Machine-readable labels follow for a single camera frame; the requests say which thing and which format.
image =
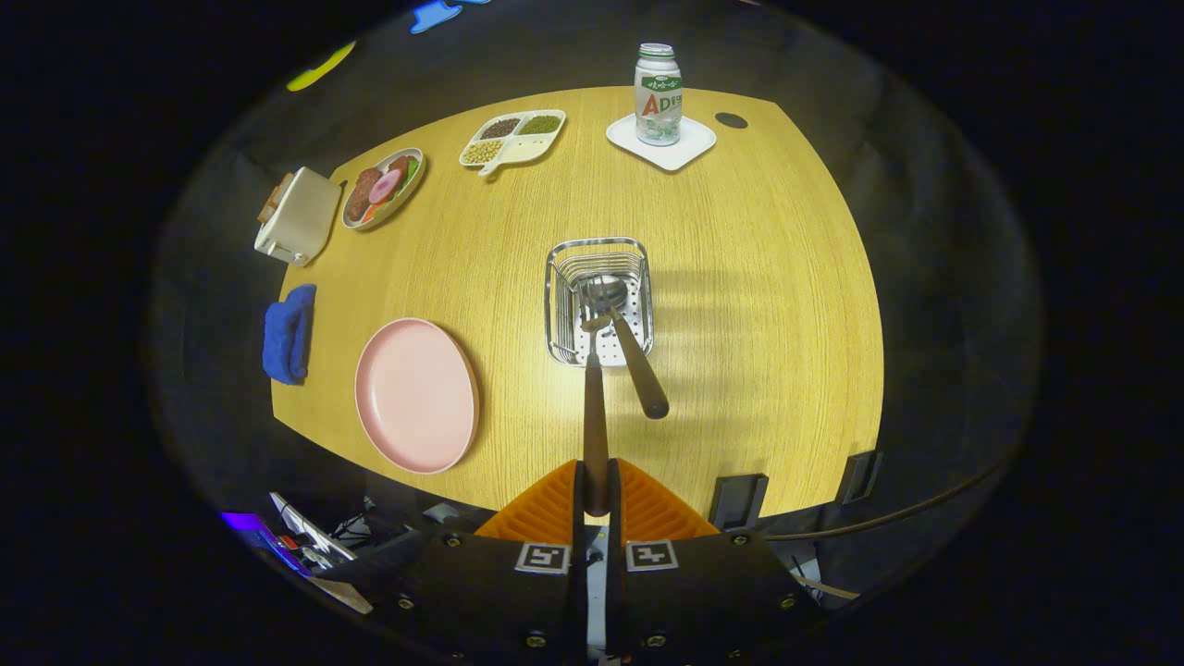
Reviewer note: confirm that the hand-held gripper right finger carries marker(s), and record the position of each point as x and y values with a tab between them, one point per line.
614	592

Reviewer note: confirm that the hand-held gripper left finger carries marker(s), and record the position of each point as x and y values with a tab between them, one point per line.
577	592

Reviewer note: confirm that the black table edge clamp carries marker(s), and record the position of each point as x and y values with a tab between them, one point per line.
737	501
858	477

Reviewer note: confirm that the pink plate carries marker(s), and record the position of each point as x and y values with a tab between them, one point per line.
416	398

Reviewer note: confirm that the white flat device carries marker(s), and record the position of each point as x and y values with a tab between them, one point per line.
310	529

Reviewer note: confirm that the glowing purple screen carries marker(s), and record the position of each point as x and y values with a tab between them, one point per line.
254	536

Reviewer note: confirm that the blue cloth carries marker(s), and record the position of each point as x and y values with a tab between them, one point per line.
287	333

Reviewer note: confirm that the round plate of toy food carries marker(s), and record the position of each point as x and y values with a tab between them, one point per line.
393	208

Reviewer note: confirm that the white square coaster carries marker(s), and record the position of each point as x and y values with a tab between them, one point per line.
671	157

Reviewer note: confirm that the white divided dish of beans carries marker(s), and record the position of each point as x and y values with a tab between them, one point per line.
513	153

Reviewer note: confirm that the pink toy ham slice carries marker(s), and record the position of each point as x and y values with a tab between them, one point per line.
385	187

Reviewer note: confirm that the brown toy meat piece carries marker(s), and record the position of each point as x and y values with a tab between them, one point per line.
359	196

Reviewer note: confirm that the green toy lettuce leaf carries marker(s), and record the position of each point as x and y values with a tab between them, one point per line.
413	169

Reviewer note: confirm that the white toaster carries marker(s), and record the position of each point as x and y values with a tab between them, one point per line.
303	217

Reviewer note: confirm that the toast slice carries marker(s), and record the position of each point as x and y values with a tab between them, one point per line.
274	199

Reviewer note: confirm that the white drink bottle green label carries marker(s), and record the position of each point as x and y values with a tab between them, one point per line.
658	97

